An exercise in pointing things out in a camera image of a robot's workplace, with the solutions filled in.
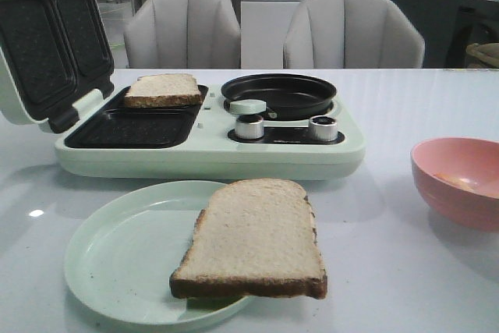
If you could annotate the white refrigerator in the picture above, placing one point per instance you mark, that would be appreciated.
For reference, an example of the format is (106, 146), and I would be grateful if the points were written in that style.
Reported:
(264, 24)

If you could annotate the right silver control knob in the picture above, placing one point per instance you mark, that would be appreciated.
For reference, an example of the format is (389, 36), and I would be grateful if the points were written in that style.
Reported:
(322, 128)

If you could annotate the mint green round plate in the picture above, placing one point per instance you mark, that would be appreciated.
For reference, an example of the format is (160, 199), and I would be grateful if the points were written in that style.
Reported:
(119, 261)

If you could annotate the white bread slice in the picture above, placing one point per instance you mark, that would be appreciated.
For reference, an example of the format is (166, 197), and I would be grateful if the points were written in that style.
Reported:
(255, 237)
(163, 91)

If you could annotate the mint green sandwich maker lid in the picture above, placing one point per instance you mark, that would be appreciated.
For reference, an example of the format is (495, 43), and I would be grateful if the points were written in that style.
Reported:
(53, 53)

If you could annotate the right grey upholstered chair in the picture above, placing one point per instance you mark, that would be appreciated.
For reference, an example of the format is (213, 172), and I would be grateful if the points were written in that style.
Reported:
(351, 34)

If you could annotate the silver control knob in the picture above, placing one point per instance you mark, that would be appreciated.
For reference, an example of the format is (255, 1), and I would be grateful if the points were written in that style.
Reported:
(322, 128)
(249, 127)

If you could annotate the grey upholstered chair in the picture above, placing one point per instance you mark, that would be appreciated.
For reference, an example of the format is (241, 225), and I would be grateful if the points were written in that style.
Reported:
(351, 34)
(178, 34)

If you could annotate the black round frying pan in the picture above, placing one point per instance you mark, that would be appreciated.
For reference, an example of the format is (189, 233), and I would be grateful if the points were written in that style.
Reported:
(288, 96)

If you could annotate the left grey upholstered chair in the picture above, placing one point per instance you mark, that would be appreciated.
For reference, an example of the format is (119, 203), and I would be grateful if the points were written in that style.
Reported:
(178, 34)

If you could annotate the mint green breakfast maker base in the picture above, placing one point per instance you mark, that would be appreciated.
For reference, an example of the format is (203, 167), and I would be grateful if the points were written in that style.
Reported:
(197, 142)

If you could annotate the orange shrimp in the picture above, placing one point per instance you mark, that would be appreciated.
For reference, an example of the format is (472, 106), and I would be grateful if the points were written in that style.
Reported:
(457, 181)

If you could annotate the pink bowl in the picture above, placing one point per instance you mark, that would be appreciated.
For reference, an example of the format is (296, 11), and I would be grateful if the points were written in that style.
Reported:
(474, 159)

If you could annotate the left silver control knob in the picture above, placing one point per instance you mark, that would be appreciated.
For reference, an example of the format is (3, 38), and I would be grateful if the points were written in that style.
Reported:
(249, 127)

